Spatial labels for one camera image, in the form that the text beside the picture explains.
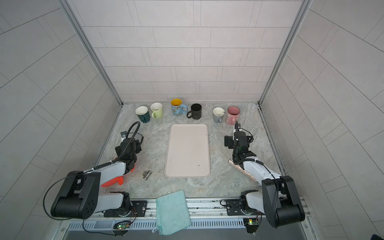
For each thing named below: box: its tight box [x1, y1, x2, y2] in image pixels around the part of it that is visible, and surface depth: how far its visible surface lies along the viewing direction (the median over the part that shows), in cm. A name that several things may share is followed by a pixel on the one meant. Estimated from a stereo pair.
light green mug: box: [150, 102, 163, 119], surface depth 104 cm
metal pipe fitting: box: [142, 170, 152, 181], surface depth 82 cm
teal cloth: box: [155, 189, 191, 236], surface depth 71 cm
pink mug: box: [226, 105, 241, 126], surface depth 101 cm
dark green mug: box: [135, 106, 150, 124], surface depth 101 cm
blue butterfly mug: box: [170, 98, 188, 117], surface depth 107 cm
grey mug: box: [212, 107, 225, 124], surface depth 102 cm
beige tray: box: [164, 123, 211, 178], surface depth 91 cm
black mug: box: [186, 103, 202, 120], surface depth 107 cm
